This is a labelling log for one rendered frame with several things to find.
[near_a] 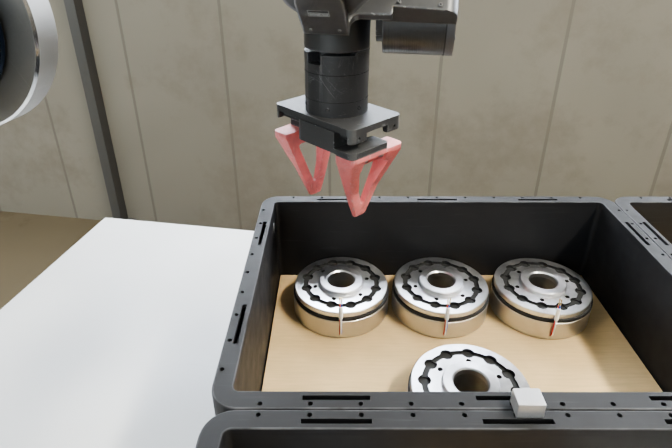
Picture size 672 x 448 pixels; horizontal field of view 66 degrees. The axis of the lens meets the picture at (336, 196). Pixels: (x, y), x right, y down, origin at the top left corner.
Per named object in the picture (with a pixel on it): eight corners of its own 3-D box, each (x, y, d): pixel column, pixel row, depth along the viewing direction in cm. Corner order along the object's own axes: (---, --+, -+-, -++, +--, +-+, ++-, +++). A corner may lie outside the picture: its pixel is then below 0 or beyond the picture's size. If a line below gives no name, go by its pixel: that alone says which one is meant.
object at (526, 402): (515, 418, 33) (518, 405, 32) (509, 400, 34) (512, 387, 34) (544, 418, 33) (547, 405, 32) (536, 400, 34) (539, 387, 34)
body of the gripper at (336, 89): (324, 106, 54) (324, 33, 50) (401, 133, 47) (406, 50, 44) (275, 121, 50) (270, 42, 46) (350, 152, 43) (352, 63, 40)
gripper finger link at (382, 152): (347, 186, 56) (348, 102, 51) (398, 211, 51) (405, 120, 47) (298, 208, 51) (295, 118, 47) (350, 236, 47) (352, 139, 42)
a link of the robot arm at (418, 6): (305, -120, 36) (288, -12, 34) (473, -120, 35) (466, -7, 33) (327, -12, 48) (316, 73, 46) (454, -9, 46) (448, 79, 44)
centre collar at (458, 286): (419, 297, 55) (420, 292, 54) (416, 269, 59) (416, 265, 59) (467, 299, 54) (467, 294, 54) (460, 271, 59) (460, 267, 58)
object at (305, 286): (291, 317, 53) (290, 312, 52) (299, 260, 62) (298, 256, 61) (390, 318, 52) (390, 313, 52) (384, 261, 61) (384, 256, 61)
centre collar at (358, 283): (317, 297, 55) (317, 292, 54) (319, 270, 59) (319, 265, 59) (364, 298, 55) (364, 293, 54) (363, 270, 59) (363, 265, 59)
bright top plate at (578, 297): (503, 316, 53) (504, 311, 52) (486, 259, 62) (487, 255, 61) (606, 322, 52) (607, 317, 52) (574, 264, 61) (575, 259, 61)
